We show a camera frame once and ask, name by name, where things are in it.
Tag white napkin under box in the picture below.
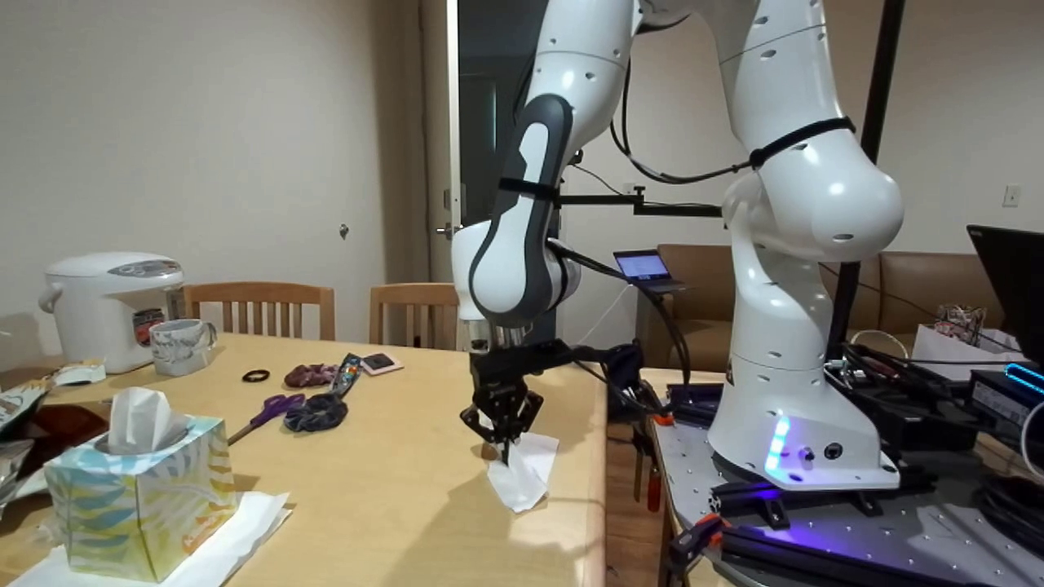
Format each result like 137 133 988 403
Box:
8 491 290 587

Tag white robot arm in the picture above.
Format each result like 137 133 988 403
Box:
455 0 905 491

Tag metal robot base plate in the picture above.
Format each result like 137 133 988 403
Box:
653 425 1044 587

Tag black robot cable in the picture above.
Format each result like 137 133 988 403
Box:
548 62 763 403

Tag left wooden chair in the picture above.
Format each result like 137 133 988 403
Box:
180 279 335 338

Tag black monitor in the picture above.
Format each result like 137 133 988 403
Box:
969 224 1044 366

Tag patterned tissue box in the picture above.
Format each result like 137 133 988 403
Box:
43 419 240 580

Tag maroon scrunchie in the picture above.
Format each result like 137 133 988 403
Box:
285 366 340 387

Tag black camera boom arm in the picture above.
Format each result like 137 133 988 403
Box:
557 190 723 220

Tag snack wrappers pile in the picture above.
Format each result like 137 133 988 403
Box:
0 367 106 509

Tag white electric water boiler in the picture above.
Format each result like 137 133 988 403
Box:
38 251 182 372

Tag next tissue in box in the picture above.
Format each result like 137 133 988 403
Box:
109 387 182 452

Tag small laptop screen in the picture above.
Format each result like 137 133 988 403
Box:
613 248 672 286

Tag wooden chair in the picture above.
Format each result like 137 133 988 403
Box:
369 279 458 350
180 279 335 338

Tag black electronics box blue light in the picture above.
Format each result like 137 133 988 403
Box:
969 362 1044 447

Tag right wooden chair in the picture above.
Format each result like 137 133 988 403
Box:
369 279 458 350

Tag purple handled scissors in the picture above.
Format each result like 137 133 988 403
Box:
228 396 307 444

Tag black fabric bundle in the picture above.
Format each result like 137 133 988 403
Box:
285 396 349 434

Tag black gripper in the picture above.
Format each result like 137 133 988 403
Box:
460 338 571 464

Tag white tissue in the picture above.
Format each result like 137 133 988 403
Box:
486 434 557 512

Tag pink phone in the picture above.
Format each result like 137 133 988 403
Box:
360 352 405 375

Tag brown sofa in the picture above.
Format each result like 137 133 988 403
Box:
638 246 1004 372

